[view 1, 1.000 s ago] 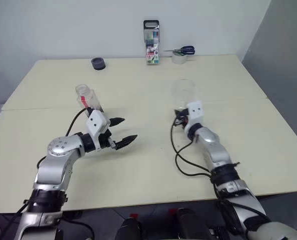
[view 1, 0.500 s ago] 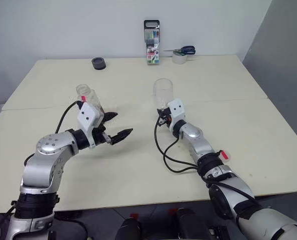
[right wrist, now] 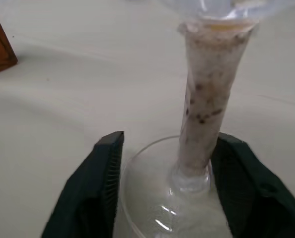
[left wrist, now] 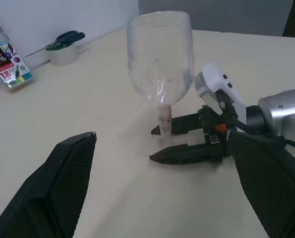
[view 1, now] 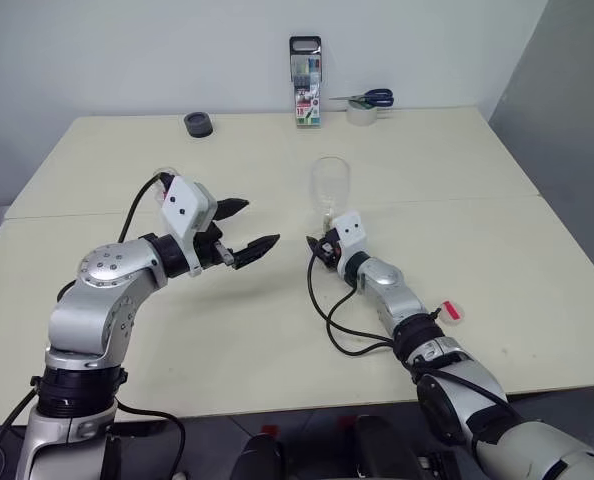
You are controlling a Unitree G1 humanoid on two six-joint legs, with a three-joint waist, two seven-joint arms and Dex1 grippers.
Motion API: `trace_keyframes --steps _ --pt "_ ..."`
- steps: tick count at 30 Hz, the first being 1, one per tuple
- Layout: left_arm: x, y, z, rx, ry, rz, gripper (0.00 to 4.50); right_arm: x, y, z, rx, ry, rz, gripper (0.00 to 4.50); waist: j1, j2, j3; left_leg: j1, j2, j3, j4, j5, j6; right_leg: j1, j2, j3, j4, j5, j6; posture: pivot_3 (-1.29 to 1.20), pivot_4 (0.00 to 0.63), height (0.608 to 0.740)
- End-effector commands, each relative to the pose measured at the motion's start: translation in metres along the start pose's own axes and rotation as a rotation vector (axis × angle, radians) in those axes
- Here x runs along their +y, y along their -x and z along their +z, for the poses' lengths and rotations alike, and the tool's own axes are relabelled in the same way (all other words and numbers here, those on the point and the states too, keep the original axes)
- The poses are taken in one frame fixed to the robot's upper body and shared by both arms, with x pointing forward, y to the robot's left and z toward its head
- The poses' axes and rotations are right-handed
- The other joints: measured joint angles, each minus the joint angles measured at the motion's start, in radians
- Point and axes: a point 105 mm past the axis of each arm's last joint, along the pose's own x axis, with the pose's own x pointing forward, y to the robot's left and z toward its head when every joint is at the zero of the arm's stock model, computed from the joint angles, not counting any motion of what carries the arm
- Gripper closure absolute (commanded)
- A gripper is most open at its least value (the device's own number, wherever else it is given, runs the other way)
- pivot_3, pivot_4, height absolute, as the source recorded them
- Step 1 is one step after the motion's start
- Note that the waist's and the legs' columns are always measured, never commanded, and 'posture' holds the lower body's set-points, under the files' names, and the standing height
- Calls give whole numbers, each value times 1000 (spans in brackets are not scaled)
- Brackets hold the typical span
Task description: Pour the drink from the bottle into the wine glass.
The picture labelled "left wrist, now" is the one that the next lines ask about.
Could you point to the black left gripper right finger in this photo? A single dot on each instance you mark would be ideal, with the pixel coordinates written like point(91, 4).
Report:
point(274, 188)

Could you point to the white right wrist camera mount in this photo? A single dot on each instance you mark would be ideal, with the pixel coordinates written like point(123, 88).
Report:
point(212, 77)

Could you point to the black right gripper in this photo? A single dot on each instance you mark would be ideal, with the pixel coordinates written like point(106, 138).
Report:
point(209, 119)

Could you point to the grey tape roll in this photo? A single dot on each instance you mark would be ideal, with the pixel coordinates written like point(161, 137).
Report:
point(63, 55)

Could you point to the clear plastic wine glass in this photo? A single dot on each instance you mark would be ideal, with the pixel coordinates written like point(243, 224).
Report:
point(160, 62)

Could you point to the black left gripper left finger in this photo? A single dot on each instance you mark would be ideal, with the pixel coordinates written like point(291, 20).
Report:
point(48, 191)

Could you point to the marker pen set box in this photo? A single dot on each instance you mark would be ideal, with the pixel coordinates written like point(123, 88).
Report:
point(6, 64)

